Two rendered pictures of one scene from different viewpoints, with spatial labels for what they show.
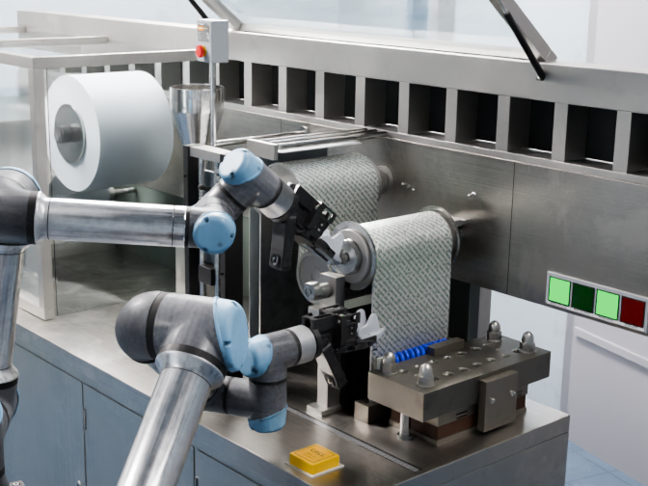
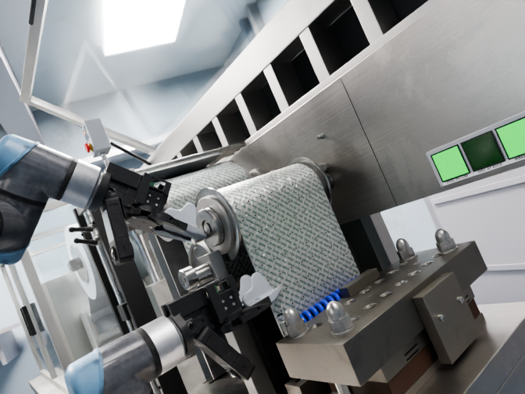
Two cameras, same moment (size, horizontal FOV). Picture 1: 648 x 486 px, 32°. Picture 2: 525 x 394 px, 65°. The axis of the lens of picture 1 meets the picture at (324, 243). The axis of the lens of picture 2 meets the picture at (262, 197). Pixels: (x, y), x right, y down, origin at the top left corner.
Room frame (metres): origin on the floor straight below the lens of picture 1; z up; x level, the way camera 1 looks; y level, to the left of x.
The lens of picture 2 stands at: (1.50, -0.22, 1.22)
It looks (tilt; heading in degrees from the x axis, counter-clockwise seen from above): 3 degrees up; 4
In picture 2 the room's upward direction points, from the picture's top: 23 degrees counter-clockwise
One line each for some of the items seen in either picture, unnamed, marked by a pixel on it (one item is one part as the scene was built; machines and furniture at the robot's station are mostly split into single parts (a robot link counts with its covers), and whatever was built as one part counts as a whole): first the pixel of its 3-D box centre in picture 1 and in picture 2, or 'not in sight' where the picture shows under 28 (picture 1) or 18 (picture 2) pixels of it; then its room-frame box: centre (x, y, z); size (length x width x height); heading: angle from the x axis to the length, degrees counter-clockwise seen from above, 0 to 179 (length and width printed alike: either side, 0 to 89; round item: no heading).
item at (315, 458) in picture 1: (314, 459); not in sight; (1.99, 0.01, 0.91); 0.07 x 0.07 x 0.02; 41
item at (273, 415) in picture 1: (259, 400); not in sight; (2.05, 0.12, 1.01); 0.11 x 0.08 x 0.11; 72
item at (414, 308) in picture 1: (411, 312); (307, 261); (2.30, -0.19, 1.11); 0.23 x 0.01 x 0.18; 131
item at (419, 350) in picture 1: (416, 354); (332, 302); (2.29, -0.21, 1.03); 0.21 x 0.04 x 0.03; 131
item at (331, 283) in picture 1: (324, 344); (230, 331); (2.27, -0.01, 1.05); 0.06 x 0.05 x 0.31; 131
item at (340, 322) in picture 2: (425, 373); (337, 316); (2.10, -0.21, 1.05); 0.04 x 0.04 x 0.04
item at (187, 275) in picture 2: (311, 291); (187, 278); (2.24, 0.02, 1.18); 0.04 x 0.02 x 0.04; 41
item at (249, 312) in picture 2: (358, 341); (247, 311); (2.17, -0.07, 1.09); 0.09 x 0.05 x 0.02; 130
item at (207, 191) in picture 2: (352, 256); (216, 224); (2.27, -0.06, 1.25); 0.15 x 0.01 x 0.15; 41
